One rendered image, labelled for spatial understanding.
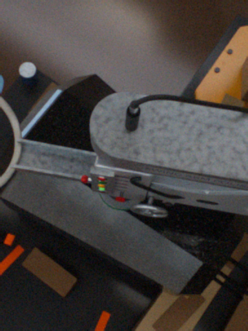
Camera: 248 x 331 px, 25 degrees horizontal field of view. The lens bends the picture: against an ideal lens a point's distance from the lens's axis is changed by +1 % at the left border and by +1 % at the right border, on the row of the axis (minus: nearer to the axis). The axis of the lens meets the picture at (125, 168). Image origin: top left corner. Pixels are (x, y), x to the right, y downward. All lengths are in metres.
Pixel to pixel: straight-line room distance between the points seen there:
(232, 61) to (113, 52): 1.06
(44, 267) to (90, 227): 0.63
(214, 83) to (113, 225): 0.85
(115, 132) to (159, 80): 1.95
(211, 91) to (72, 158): 0.84
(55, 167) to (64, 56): 1.49
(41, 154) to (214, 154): 0.87
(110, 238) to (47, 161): 0.53
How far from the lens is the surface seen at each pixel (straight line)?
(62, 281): 3.21
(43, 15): 3.86
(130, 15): 3.85
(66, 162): 2.34
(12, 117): 2.37
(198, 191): 2.02
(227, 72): 2.87
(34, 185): 2.71
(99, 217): 2.62
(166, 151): 1.72
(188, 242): 2.56
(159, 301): 3.10
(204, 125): 1.76
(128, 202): 2.50
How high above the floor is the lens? 3.33
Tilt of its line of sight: 75 degrees down
